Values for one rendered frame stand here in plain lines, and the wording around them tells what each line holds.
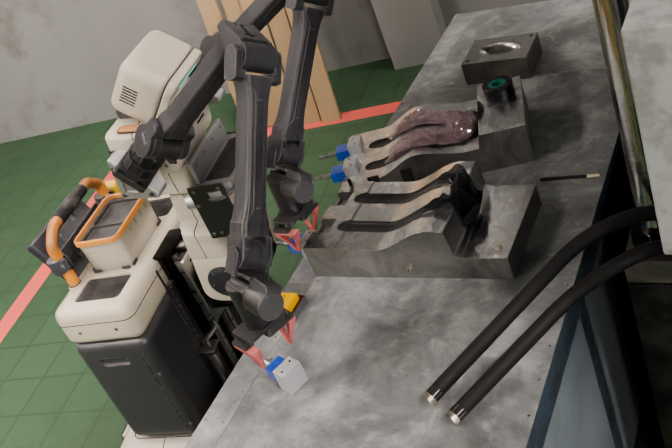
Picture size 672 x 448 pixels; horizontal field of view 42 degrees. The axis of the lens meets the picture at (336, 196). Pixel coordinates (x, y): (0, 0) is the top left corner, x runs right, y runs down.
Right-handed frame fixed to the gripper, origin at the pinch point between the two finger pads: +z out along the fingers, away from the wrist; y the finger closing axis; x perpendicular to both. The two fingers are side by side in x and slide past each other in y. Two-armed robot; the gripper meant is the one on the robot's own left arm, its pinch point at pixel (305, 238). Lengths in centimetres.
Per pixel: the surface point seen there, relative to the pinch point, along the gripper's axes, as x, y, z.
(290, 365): -20.9, -40.1, -0.3
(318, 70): 133, 191, 55
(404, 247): -33.0, -5.9, -4.3
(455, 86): -7, 78, 4
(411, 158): -18.7, 27.9, -4.6
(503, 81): -36, 54, -10
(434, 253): -39.6, -5.3, -2.5
